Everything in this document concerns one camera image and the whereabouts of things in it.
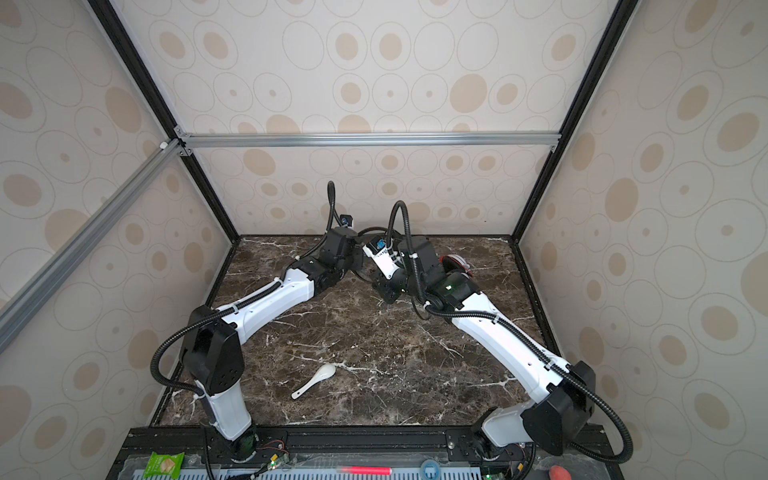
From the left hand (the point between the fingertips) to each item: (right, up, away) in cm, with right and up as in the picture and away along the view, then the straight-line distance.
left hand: (361, 240), depth 86 cm
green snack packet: (-45, -54, -16) cm, 72 cm away
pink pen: (+3, -56, -15) cm, 58 cm away
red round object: (+47, -55, -17) cm, 74 cm away
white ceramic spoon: (-11, -38, -1) cm, 39 cm away
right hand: (+5, -9, -12) cm, 16 cm away
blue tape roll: (+19, -54, -15) cm, 59 cm away
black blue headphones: (+1, -6, -6) cm, 8 cm away
